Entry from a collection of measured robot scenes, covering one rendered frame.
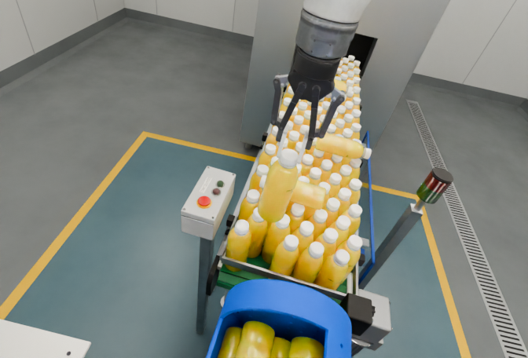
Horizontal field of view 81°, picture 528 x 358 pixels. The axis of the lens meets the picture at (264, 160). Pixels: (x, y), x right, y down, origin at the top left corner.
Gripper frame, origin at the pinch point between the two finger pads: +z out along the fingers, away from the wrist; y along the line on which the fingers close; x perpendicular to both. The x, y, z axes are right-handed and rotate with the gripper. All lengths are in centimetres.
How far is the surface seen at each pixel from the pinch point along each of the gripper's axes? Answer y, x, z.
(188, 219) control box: -22.5, -1.3, 34.3
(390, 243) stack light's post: 44, 25, 49
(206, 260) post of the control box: -19, 7, 67
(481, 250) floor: 162, 125, 140
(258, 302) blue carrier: 2.1, -24.4, 20.1
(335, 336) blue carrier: 17.5, -25.7, 20.6
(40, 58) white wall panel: -281, 204, 132
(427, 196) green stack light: 44, 24, 23
